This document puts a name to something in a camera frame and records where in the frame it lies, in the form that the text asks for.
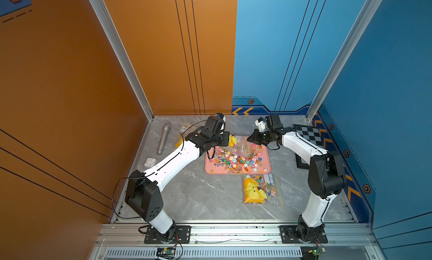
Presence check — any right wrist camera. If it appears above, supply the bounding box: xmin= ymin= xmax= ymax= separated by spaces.
xmin=255 ymin=117 xmax=268 ymax=132

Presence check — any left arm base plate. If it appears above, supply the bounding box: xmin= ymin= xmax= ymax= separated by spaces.
xmin=144 ymin=225 xmax=191 ymax=244

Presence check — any aluminium front rail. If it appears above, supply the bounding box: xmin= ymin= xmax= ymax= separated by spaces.
xmin=95 ymin=222 xmax=378 ymax=247

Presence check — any left aluminium corner post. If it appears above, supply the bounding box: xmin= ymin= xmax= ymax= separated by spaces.
xmin=89 ymin=0 xmax=154 ymax=122

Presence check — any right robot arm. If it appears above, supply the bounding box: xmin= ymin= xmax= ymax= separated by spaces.
xmin=247 ymin=115 xmax=347 ymax=243

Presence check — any right aluminium corner post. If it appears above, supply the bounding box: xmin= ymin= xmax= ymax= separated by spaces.
xmin=306 ymin=0 xmax=383 ymax=122

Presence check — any yellow duck ziploc bag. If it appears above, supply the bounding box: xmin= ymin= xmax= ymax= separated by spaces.
xmin=226 ymin=135 xmax=259 ymax=157
xmin=241 ymin=173 xmax=283 ymax=207
xmin=175 ymin=123 xmax=192 ymax=148

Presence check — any black white chessboard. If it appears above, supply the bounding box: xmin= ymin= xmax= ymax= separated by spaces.
xmin=294 ymin=125 xmax=324 ymax=170

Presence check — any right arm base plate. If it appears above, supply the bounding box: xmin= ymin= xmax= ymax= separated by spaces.
xmin=279 ymin=225 xmax=328 ymax=244

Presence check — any white earbuds case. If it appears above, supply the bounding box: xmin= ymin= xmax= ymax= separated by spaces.
xmin=144 ymin=158 xmax=156 ymax=168

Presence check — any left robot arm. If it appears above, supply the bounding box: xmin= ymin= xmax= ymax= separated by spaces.
xmin=125 ymin=113 xmax=230 ymax=243

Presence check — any left green circuit board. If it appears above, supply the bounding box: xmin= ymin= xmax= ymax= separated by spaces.
xmin=155 ymin=247 xmax=176 ymax=260

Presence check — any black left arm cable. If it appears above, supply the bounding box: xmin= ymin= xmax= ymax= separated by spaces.
xmin=112 ymin=119 xmax=217 ymax=220

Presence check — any green circuit board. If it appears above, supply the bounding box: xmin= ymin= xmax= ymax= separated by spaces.
xmin=155 ymin=247 xmax=176 ymax=260
xmin=303 ymin=248 xmax=326 ymax=260

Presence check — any silver microphone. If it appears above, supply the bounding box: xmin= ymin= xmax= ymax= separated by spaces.
xmin=157 ymin=123 xmax=171 ymax=155

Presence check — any aluminium corner post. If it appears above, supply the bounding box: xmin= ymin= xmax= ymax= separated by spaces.
xmin=306 ymin=0 xmax=383 ymax=122
xmin=89 ymin=0 xmax=154 ymax=122

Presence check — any pink plastic tray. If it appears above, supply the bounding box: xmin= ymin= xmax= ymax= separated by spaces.
xmin=205 ymin=145 xmax=272 ymax=175

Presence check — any right green circuit board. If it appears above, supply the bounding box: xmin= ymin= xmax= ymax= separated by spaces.
xmin=303 ymin=248 xmax=326 ymax=260

